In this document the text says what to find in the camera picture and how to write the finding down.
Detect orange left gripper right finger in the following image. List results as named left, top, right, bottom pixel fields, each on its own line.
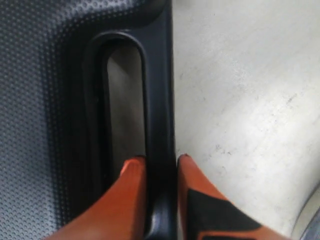
left=176, top=153, right=268, bottom=240

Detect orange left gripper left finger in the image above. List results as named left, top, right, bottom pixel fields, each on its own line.
left=49, top=156, right=147, bottom=240

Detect black plastic tool case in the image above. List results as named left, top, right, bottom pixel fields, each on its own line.
left=0, top=0, right=178, bottom=240

